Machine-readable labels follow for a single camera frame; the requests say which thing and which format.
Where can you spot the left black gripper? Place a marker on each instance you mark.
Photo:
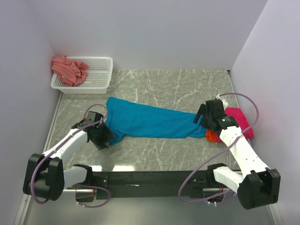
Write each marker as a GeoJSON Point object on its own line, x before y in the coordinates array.
{"type": "Point", "coordinates": [108, 134]}

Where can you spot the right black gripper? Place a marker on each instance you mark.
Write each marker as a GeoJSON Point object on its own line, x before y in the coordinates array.
{"type": "Point", "coordinates": [202, 110]}

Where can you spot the blue t shirt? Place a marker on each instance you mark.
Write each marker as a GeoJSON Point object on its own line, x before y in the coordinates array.
{"type": "Point", "coordinates": [136, 120]}

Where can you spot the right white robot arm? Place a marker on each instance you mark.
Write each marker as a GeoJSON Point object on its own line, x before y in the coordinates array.
{"type": "Point", "coordinates": [257, 185]}

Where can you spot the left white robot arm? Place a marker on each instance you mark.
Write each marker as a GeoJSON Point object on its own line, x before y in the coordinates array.
{"type": "Point", "coordinates": [46, 177]}

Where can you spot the orange folded t shirt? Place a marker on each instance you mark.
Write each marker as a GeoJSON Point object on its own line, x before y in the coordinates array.
{"type": "Point", "coordinates": [211, 136]}

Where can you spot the pink folded t shirt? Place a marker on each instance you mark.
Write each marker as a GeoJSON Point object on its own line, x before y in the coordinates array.
{"type": "Point", "coordinates": [241, 119]}

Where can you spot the white plastic basket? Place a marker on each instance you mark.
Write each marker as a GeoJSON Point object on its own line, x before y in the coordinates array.
{"type": "Point", "coordinates": [98, 78]}

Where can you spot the salmon crumpled t shirt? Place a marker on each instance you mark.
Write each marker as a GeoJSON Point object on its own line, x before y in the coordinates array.
{"type": "Point", "coordinates": [69, 72]}

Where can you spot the black base beam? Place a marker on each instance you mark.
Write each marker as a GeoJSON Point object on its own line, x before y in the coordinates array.
{"type": "Point", "coordinates": [156, 184]}

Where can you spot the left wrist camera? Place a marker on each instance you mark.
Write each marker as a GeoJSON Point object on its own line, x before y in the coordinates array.
{"type": "Point", "coordinates": [91, 117]}

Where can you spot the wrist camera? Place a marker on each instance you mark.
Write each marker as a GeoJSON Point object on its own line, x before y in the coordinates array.
{"type": "Point", "coordinates": [224, 101]}
{"type": "Point", "coordinates": [91, 117]}

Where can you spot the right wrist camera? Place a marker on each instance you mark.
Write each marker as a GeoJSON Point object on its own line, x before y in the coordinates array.
{"type": "Point", "coordinates": [224, 101]}

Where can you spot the aluminium rail frame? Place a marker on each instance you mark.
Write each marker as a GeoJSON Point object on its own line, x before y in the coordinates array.
{"type": "Point", "coordinates": [77, 189]}

